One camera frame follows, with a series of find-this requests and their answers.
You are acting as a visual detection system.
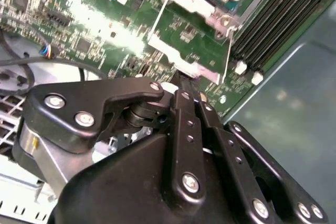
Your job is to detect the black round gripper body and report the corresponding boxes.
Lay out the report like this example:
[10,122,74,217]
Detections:
[52,132,296,224]

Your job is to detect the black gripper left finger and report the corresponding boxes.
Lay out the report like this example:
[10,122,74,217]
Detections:
[23,73,207,211]

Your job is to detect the metal socket cover frame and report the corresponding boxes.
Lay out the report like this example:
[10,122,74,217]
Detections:
[147,0,237,84]

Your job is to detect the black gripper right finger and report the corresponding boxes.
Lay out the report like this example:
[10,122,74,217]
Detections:
[192,76,330,224]

